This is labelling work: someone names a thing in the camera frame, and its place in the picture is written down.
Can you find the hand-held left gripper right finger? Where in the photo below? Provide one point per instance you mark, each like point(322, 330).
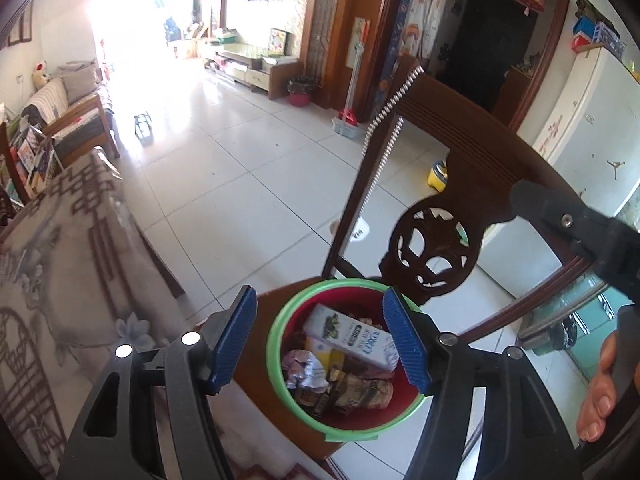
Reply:
point(405, 347)

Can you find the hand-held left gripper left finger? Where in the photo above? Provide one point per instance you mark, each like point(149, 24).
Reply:
point(232, 345)

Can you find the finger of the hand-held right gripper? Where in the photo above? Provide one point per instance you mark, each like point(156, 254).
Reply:
point(565, 220)

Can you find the green white milk carton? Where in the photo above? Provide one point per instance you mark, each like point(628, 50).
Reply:
point(350, 340)

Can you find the red bin with green rim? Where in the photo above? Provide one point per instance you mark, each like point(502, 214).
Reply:
point(360, 412)

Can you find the person's right hand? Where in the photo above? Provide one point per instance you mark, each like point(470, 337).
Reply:
point(597, 400)

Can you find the white refrigerator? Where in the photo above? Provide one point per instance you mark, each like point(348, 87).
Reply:
point(590, 145)

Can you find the yellow toy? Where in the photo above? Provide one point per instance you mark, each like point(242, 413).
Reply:
point(437, 177)

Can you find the dark carved wooden chair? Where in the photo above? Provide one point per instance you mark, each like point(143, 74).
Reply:
point(450, 125)

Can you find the blue box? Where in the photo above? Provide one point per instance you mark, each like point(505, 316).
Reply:
point(597, 32)

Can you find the dustpan with broom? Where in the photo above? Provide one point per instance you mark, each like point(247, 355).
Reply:
point(350, 120)

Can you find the small black stool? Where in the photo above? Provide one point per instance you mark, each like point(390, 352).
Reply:
point(142, 127)

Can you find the red flower pot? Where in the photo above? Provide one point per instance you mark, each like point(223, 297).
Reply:
point(300, 92)

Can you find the long television cabinet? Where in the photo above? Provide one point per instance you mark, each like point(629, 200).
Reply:
point(250, 65)

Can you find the colourful framed picture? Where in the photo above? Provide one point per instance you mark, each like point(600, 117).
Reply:
point(277, 40)

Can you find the white plush toy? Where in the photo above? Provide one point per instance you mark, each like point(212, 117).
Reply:
point(40, 74)

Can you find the wooden frame sofa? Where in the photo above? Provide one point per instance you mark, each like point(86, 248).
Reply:
point(75, 110)

